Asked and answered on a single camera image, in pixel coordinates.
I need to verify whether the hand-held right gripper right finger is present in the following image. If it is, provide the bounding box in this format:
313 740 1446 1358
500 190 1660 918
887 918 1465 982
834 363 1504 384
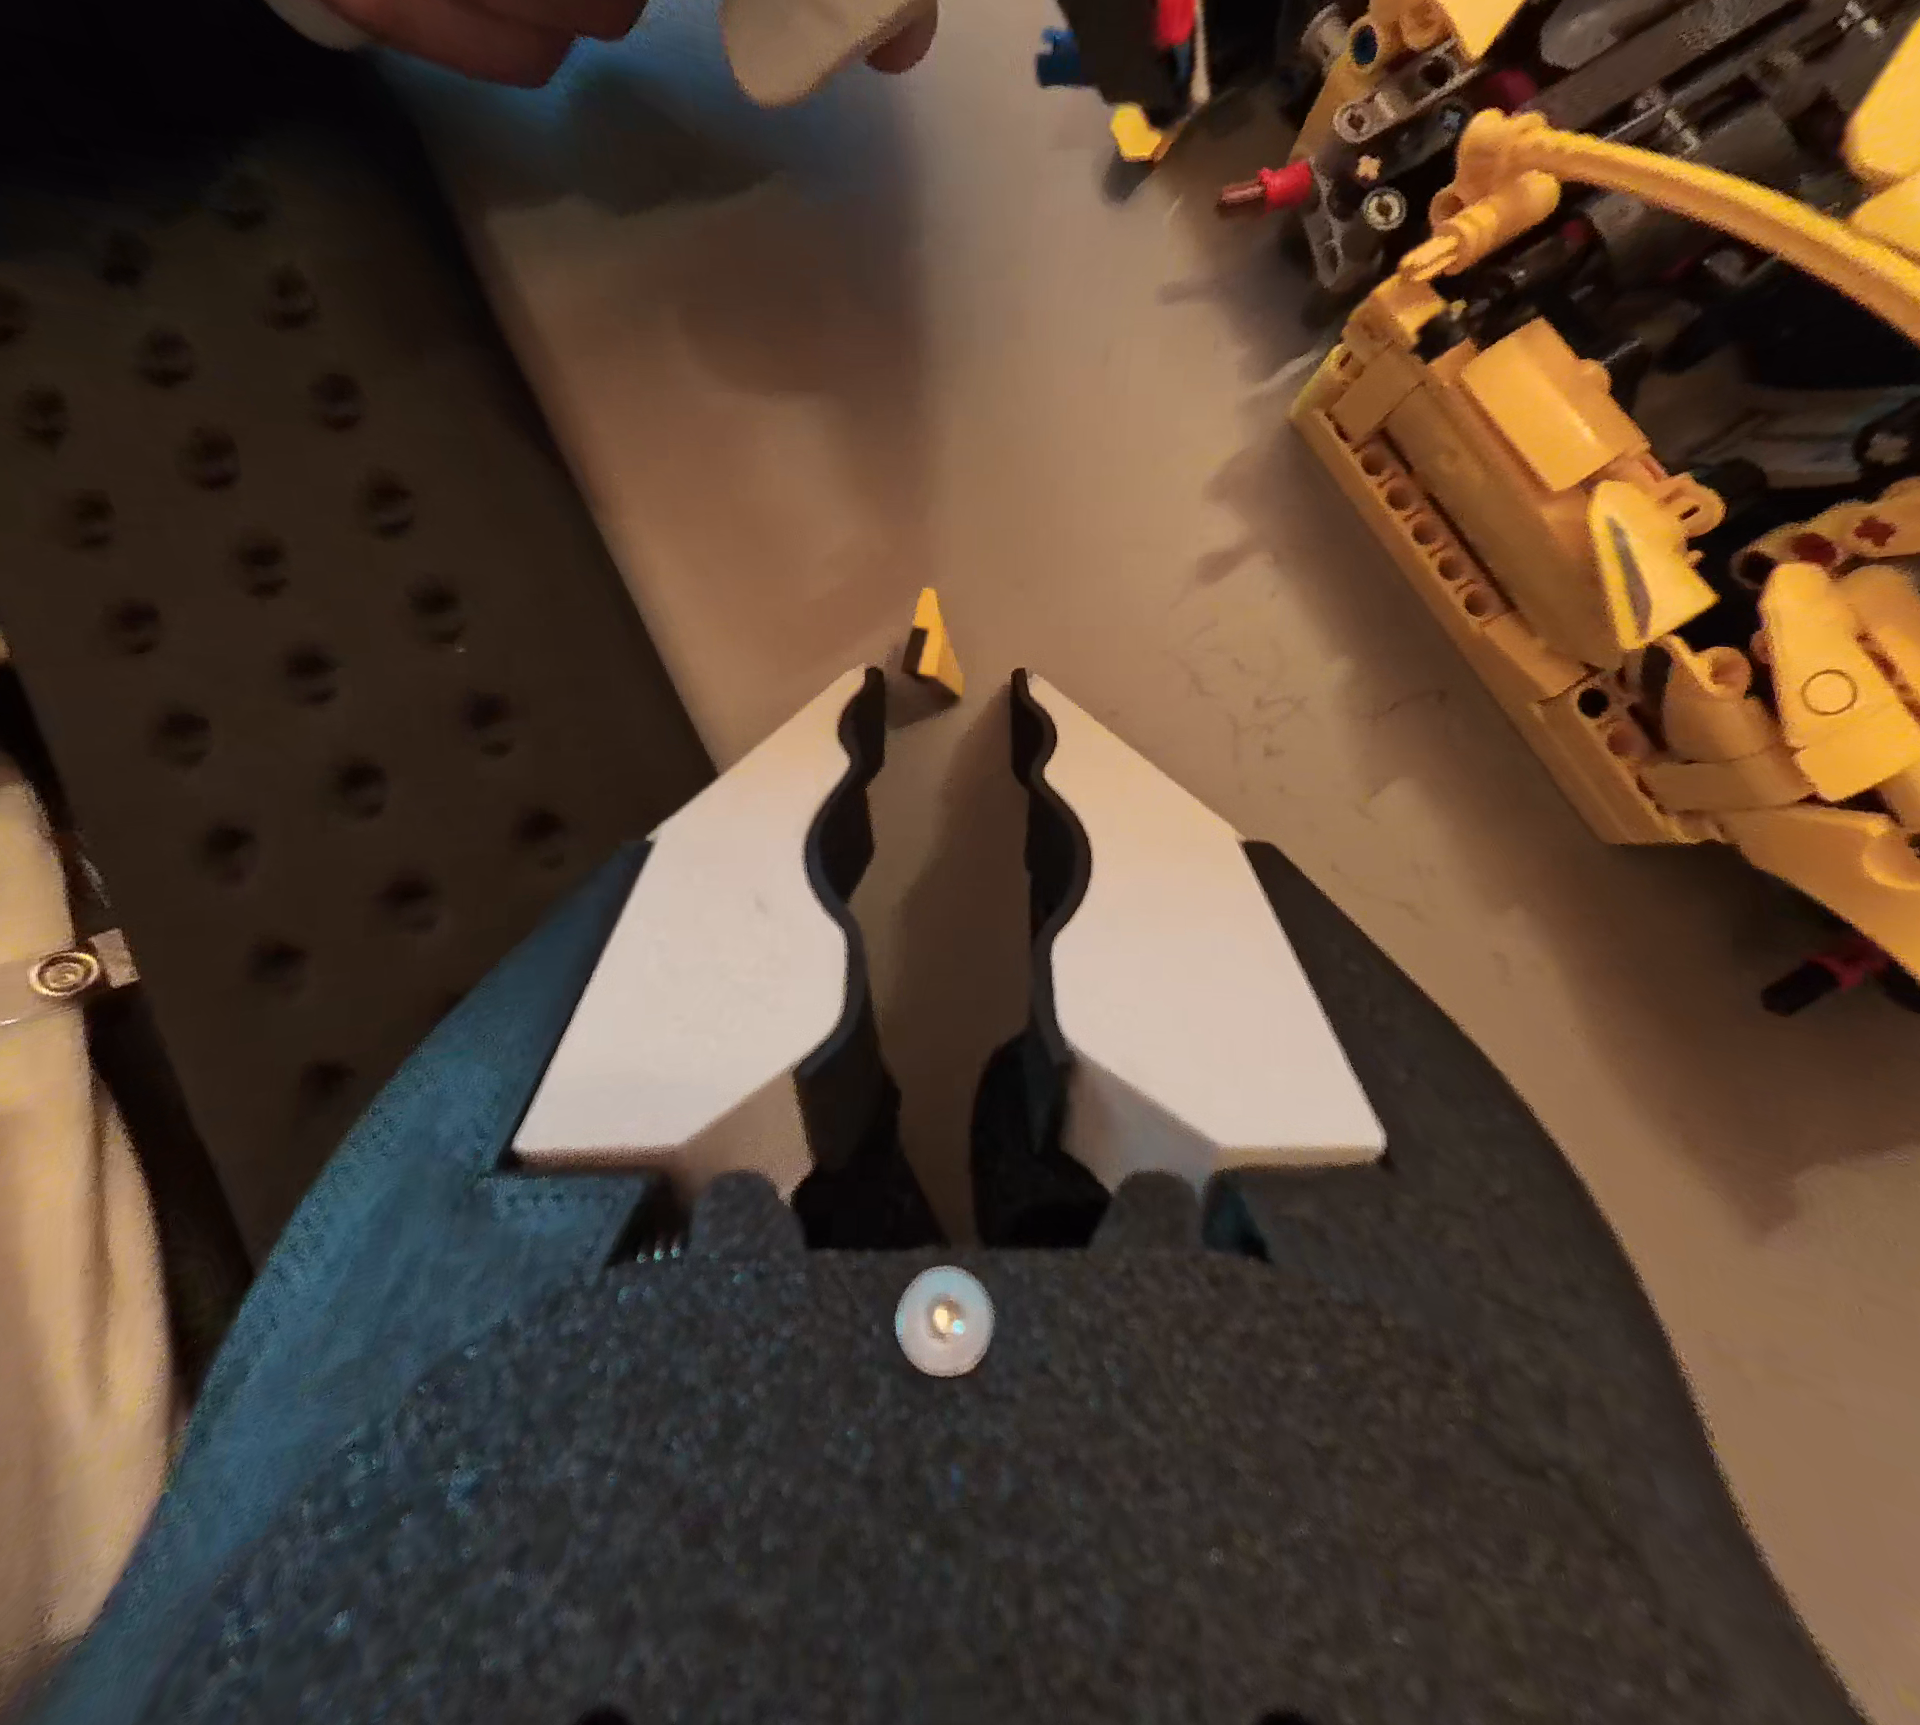
974 667 1390 1203

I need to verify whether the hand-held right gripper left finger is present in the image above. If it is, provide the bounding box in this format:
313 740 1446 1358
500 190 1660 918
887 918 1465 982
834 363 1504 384
513 667 907 1215

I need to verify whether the black brick assembly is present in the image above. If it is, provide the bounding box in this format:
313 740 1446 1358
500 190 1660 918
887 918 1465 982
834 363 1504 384
1032 0 1215 166

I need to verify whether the small yellow brick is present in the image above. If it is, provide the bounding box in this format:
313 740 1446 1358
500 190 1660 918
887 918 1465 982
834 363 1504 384
898 587 968 711

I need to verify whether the yellow toy brick car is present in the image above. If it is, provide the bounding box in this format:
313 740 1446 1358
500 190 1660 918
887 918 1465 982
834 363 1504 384
1193 0 1920 1024

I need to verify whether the grey desk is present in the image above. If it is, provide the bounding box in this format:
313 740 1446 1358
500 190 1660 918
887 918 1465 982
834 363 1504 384
383 0 1920 1725

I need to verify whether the dark perforated chair seat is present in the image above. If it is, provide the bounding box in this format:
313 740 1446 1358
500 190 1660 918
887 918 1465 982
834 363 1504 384
0 89 720 1255

